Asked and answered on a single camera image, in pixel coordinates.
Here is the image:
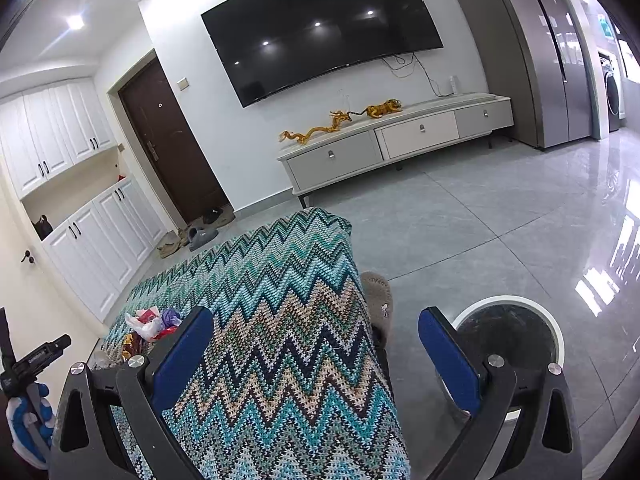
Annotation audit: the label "television cable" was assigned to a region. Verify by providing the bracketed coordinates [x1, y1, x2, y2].
[382, 52, 454, 99]

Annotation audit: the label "golden dragon figurine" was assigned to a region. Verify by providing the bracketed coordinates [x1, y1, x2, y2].
[278, 107, 369, 147]

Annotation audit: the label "beige shoes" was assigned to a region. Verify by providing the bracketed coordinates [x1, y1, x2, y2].
[157, 231, 187, 259]

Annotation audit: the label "brown entrance door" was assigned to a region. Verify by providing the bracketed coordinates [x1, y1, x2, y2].
[117, 57, 227, 227]

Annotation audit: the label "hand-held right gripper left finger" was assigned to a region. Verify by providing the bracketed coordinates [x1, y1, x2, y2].
[50, 305, 216, 480]

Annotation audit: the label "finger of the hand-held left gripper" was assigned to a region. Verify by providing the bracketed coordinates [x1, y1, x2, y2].
[14, 334, 73, 377]

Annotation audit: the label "grey slippers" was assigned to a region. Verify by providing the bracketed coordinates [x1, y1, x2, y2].
[187, 224, 219, 253]

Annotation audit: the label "person's left hand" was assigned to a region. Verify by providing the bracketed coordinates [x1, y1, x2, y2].
[5, 382, 57, 472]

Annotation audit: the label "white plastic bag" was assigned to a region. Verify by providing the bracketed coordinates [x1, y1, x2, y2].
[124, 310, 167, 344]

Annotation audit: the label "white upper cupboard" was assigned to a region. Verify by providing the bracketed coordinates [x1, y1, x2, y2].
[0, 77, 117, 202]

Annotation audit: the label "black wall television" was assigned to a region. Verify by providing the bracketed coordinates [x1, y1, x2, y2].
[201, 0, 445, 108]

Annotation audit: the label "brown snack wrapper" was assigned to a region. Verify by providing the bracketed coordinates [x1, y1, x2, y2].
[122, 332, 147, 362]

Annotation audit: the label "white room door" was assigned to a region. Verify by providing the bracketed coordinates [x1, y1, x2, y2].
[0, 155, 108, 356]

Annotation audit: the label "grey white television cabinet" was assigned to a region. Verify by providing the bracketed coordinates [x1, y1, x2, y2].
[276, 92, 515, 208]

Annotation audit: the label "white lower cupboard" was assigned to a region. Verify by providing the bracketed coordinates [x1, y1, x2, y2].
[42, 176, 169, 327]

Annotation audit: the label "white round waste bin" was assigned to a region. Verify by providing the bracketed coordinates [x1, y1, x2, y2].
[434, 295, 567, 429]

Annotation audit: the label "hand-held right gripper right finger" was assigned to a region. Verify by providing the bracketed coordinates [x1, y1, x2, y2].
[417, 306, 583, 480]

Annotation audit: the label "golden tiger figurine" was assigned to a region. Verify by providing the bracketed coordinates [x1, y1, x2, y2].
[365, 98, 404, 120]

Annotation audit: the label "washing machine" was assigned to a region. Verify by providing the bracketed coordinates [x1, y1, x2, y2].
[597, 50, 629, 134]

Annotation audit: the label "black bin liner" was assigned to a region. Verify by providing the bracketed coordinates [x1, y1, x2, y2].
[456, 302, 560, 388]

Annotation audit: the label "beige plush slipper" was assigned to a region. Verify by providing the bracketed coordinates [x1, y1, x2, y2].
[358, 270, 396, 352]

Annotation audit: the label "black bag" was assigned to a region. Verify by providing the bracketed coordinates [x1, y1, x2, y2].
[32, 213, 55, 241]

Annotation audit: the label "white cupboard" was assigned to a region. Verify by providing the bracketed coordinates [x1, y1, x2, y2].
[0, 77, 117, 202]
[42, 176, 169, 327]

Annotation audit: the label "grey refrigerator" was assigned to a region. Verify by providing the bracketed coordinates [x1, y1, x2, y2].
[436, 0, 601, 150]

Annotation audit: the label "zigzag patterned cloth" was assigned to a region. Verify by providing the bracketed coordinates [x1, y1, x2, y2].
[100, 206, 413, 480]

